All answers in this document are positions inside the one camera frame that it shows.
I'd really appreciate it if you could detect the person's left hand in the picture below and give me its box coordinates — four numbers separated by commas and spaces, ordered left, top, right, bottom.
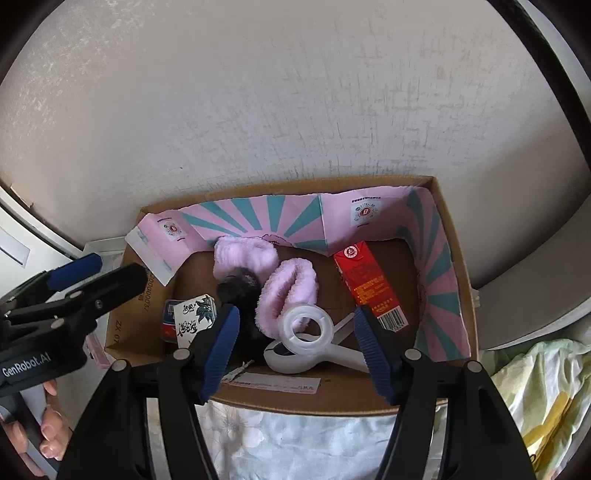
0, 377, 77, 462

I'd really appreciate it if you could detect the pink fluffy headband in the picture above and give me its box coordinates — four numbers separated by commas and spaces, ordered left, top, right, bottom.
213, 235, 279, 280
255, 258, 319, 334

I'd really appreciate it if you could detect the clear tape roll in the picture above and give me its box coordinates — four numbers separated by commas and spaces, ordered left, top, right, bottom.
277, 302, 334, 358

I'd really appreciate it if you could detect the cardboard box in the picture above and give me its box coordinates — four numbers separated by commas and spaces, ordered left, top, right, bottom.
104, 175, 478, 414

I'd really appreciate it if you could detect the white cabinet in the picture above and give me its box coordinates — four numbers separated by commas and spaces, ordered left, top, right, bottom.
0, 182, 125, 287

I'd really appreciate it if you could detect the black and white card box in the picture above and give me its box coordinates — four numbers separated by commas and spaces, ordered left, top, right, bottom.
172, 294, 219, 348

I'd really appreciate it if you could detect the black fluffy scrunchie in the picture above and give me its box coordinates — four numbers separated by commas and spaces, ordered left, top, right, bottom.
217, 272, 273, 361

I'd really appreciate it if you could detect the red carton box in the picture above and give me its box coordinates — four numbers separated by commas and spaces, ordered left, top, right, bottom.
333, 242, 409, 332

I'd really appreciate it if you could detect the pink packet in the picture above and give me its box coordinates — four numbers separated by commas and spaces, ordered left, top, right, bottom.
85, 332, 114, 370

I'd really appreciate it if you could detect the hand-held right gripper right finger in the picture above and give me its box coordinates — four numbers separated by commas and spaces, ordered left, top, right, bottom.
353, 305, 539, 480

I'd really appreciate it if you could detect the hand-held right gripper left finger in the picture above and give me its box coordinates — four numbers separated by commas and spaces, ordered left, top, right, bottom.
55, 304, 242, 480

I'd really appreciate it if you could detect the floral bedsheet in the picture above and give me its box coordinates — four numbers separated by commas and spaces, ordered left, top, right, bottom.
194, 399, 448, 480

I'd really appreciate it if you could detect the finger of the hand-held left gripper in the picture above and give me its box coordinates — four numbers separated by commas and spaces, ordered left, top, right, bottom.
0, 263, 147, 339
0, 253, 103, 315

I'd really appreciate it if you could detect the yellow green cloth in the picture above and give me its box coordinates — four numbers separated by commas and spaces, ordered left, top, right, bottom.
489, 339, 591, 480

